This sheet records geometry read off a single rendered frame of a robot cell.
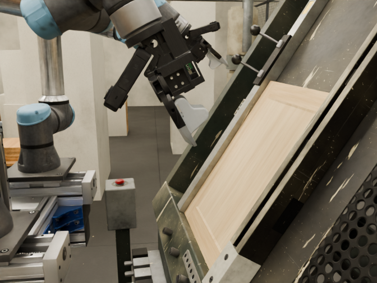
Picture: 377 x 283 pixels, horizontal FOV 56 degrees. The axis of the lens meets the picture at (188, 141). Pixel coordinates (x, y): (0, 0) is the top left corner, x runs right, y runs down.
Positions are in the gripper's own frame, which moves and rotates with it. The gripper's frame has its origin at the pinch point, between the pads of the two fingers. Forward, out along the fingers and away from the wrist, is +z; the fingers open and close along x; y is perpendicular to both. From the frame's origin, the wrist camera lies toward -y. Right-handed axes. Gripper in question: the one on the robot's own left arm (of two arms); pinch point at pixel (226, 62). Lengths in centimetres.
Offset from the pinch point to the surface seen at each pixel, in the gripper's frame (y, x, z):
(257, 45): -13.1, -12.9, 7.9
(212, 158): 28.2, 17.9, 15.0
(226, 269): 34, 70, 15
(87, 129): 131, -188, -15
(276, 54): -13.2, 10.7, 8.8
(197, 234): 45, 40, 20
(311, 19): -29.5, 8.6, 10.2
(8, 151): 250, -276, -66
